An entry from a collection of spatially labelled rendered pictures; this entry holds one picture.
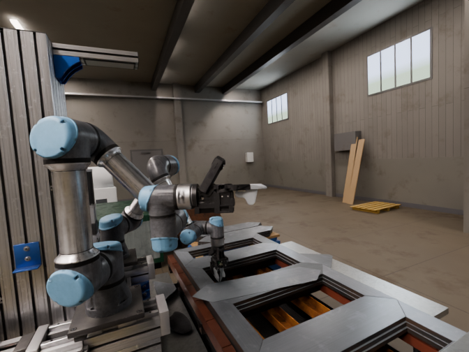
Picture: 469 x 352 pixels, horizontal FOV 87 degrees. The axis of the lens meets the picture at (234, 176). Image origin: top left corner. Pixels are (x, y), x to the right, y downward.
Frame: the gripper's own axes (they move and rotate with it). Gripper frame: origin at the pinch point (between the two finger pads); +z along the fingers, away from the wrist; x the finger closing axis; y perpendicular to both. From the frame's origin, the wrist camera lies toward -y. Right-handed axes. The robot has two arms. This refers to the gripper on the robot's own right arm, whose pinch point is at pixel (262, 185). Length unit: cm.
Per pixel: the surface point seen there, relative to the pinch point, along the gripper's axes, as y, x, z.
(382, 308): 54, -40, 51
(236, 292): 52, -57, -12
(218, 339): 59, -31, -19
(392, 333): 59, -29, 49
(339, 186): -1, -805, 327
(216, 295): 52, -55, -22
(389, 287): 60, -78, 75
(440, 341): 58, -23, 62
